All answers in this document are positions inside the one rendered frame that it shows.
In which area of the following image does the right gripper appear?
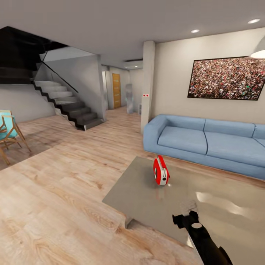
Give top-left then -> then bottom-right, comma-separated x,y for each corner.
172,211 -> 199,231

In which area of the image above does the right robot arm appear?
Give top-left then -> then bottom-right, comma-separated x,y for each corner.
172,202 -> 232,265

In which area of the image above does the radio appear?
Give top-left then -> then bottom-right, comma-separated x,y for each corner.
153,155 -> 170,185

